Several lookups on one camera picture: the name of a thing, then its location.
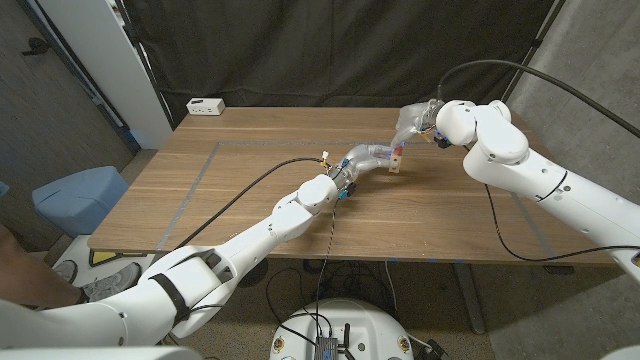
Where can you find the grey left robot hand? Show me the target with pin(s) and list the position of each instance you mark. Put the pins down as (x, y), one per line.
(360, 159)

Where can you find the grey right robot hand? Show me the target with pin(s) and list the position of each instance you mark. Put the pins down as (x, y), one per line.
(415, 120)

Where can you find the wooden block with holes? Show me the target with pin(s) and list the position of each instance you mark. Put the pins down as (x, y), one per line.
(395, 164)

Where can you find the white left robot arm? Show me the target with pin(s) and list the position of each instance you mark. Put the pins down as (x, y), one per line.
(250, 245)

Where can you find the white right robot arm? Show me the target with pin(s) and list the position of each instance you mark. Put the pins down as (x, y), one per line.
(540, 170)

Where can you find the large wooden board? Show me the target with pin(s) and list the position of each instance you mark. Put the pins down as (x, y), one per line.
(250, 143)

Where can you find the black backdrop curtain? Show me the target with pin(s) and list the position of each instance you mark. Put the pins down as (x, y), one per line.
(325, 50)

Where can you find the black backdrop stand pole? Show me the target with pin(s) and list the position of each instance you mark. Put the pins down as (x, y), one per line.
(532, 50)
(145, 65)

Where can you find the round black floor grille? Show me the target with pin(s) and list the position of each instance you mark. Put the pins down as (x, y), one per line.
(259, 272)

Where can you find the white power strip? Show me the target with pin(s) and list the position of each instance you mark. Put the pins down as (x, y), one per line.
(205, 106)

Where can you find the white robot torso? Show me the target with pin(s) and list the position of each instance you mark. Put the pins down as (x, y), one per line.
(360, 325)

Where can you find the grey table leg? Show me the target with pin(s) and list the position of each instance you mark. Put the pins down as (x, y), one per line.
(470, 295)

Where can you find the black antenna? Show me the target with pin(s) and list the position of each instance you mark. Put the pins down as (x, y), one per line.
(346, 336)

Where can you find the grey electronics module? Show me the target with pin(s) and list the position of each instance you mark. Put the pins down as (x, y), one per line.
(326, 348)

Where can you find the black floor device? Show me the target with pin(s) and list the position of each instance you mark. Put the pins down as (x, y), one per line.
(435, 351)

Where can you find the dark flat floor plate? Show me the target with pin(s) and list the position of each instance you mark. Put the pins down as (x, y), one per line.
(559, 269)

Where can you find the white cabinet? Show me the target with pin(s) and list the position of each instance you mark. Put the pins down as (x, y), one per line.
(110, 65)

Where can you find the grey sneaker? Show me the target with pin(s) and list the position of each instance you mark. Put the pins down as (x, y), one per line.
(65, 270)
(110, 284)

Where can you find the light blue stool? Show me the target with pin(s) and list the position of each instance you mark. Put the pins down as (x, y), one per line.
(80, 197)

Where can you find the white floor platform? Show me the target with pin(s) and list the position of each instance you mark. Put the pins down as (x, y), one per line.
(75, 246)

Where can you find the person's bare leg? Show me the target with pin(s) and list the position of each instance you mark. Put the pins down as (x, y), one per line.
(30, 285)

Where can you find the dark wall rail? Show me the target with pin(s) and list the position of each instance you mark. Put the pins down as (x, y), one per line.
(75, 70)

